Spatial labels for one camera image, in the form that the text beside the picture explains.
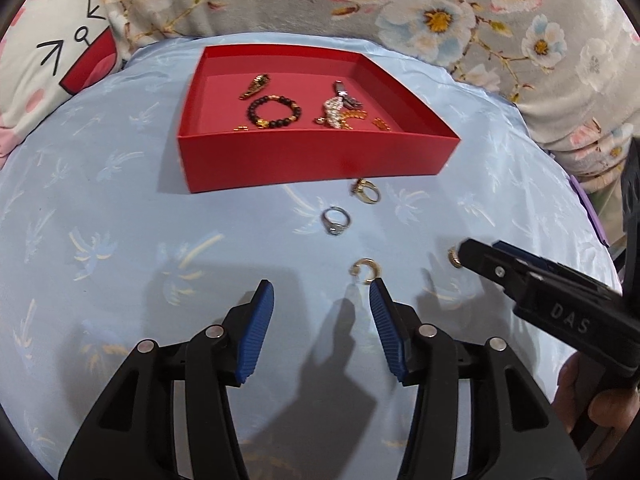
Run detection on pearl bracelet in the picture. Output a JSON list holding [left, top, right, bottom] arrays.
[[314, 97, 353, 130]]

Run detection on gold ring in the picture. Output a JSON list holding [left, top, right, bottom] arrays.
[[350, 178, 382, 205]]

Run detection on bunny face pillow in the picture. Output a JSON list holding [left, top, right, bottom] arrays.
[[0, 0, 124, 157]]

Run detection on red cardboard box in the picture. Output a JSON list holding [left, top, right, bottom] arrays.
[[177, 45, 461, 195]]

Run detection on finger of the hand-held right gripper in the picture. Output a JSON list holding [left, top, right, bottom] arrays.
[[459, 239, 532, 288], [491, 240, 556, 273]]

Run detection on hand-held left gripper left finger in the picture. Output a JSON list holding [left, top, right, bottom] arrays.
[[59, 279, 276, 480]]

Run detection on black bead bracelet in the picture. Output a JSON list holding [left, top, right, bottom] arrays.
[[245, 95, 303, 129]]

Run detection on silver metal clasp piece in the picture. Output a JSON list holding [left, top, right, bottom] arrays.
[[332, 79, 362, 108]]

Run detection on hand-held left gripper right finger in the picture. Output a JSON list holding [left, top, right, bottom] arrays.
[[369, 276, 587, 480]]

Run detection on person's right hand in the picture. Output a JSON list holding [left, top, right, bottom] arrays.
[[551, 351, 640, 463]]

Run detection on silver ring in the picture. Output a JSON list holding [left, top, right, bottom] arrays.
[[321, 206, 352, 236]]

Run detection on purple cloth edge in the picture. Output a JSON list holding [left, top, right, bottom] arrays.
[[570, 176, 612, 248]]

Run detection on gold wristwatch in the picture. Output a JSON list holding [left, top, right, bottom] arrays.
[[238, 73, 272, 101]]

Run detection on grey floral blanket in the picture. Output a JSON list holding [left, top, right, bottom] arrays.
[[94, 0, 640, 196]]

